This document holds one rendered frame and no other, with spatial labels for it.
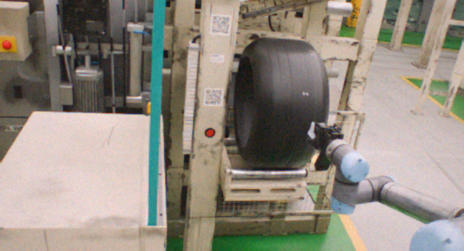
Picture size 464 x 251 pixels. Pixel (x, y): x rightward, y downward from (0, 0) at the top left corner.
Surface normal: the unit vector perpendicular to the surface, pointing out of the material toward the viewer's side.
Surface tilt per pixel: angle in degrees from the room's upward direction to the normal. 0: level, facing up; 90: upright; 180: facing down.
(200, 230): 90
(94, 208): 0
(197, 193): 90
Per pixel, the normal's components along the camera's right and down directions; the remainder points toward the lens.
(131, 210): 0.11, -0.90
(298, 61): 0.18, -0.55
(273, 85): -0.07, -0.19
